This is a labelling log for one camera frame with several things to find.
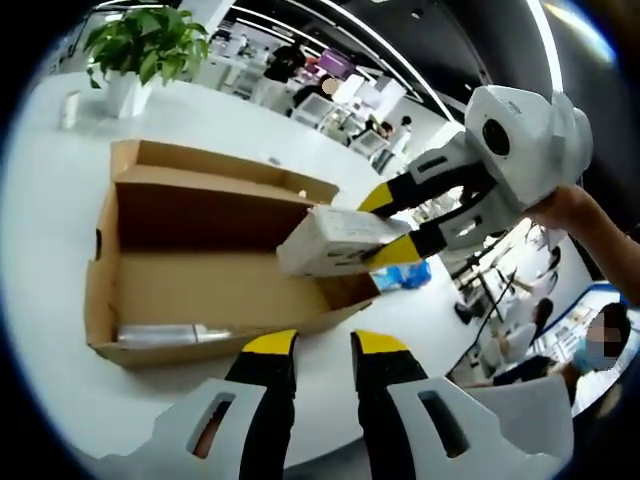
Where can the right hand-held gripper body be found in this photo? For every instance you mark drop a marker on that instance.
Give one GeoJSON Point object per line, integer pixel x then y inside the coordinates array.
{"type": "Point", "coordinates": [540, 145]}

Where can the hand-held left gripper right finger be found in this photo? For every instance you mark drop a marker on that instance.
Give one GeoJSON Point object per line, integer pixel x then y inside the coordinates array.
{"type": "Point", "coordinates": [395, 415]}

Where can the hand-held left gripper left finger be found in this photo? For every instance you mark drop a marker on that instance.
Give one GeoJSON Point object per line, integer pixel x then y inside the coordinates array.
{"type": "Point", "coordinates": [260, 415]}

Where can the dark blue soft pack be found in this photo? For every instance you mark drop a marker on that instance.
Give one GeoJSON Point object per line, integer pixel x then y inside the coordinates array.
{"type": "Point", "coordinates": [415, 274]}

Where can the small white carton box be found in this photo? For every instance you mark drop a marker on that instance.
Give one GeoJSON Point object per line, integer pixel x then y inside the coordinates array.
{"type": "Point", "coordinates": [325, 245]}

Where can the brown cardboard shoe box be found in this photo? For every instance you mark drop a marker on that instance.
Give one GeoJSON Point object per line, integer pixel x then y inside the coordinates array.
{"type": "Point", "coordinates": [225, 280]}

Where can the white mesh office chair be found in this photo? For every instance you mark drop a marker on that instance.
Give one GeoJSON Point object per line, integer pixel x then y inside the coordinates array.
{"type": "Point", "coordinates": [370, 147]}
{"type": "Point", "coordinates": [312, 112]}

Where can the black stand base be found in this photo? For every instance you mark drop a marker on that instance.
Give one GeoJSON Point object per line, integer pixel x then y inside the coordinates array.
{"type": "Point", "coordinates": [463, 313]}

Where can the potted green plant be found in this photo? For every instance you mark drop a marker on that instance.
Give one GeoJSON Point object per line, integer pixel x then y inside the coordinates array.
{"type": "Point", "coordinates": [150, 40]}

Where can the purple wall screen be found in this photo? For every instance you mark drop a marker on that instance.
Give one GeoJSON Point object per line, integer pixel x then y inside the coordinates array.
{"type": "Point", "coordinates": [337, 62]}

